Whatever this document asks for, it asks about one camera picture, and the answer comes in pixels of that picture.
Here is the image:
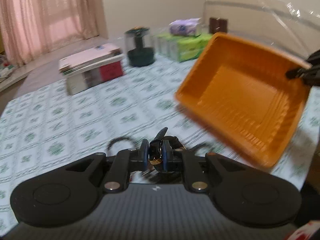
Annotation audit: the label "orange plastic tray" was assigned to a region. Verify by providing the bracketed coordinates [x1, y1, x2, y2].
[175, 33, 310, 168]

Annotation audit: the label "clear plastic sheet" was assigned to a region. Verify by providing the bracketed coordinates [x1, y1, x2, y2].
[202, 0, 319, 59]

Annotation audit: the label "floral green white tablecloth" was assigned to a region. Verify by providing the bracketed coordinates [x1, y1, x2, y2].
[0, 53, 320, 235]

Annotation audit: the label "stack of books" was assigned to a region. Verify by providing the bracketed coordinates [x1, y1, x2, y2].
[59, 43, 124, 95]

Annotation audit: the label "dark brown wooden box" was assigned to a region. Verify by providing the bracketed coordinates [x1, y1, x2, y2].
[209, 17, 228, 34]

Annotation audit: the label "green tissue pack bundle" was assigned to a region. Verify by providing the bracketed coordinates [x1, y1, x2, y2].
[153, 33, 212, 62]

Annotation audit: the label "glass teapot dark green base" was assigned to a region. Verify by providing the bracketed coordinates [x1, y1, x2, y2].
[124, 27, 155, 67]

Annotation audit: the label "purple tissue pack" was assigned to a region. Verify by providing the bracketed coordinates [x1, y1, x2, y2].
[169, 18, 202, 37]

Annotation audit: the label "bags on windowsill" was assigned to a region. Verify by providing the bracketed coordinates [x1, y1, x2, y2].
[0, 54, 17, 82]

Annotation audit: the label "pink curtain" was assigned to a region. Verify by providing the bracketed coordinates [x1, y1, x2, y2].
[1, 0, 107, 66]

